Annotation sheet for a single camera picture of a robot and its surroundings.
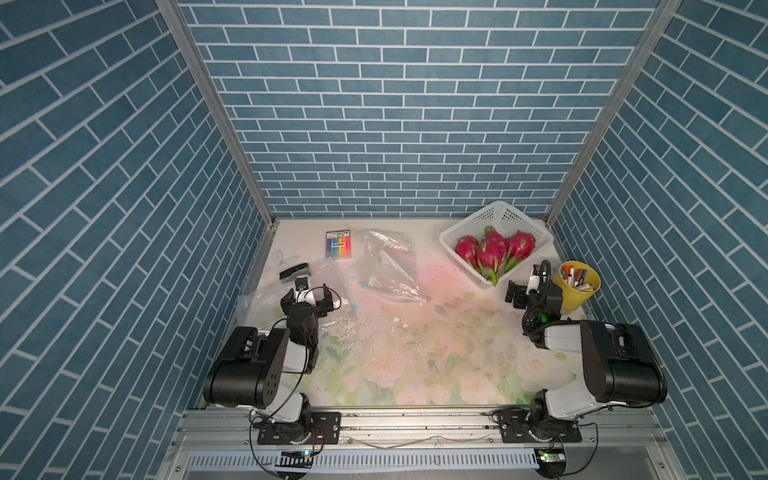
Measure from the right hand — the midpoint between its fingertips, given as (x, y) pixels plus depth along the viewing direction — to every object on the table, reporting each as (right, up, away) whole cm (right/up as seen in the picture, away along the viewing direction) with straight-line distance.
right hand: (529, 283), depth 95 cm
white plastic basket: (0, +23, +20) cm, 31 cm away
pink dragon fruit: (-19, +12, +7) cm, 23 cm away
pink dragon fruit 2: (-13, +10, -1) cm, 16 cm away
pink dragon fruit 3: (0, +12, +7) cm, 14 cm away
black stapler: (-78, +3, +5) cm, 79 cm away
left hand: (-67, 0, -4) cm, 68 cm away
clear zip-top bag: (-84, -6, -6) cm, 84 cm away
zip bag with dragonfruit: (-47, +6, +8) cm, 48 cm away
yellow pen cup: (+13, +1, -4) cm, 13 cm away
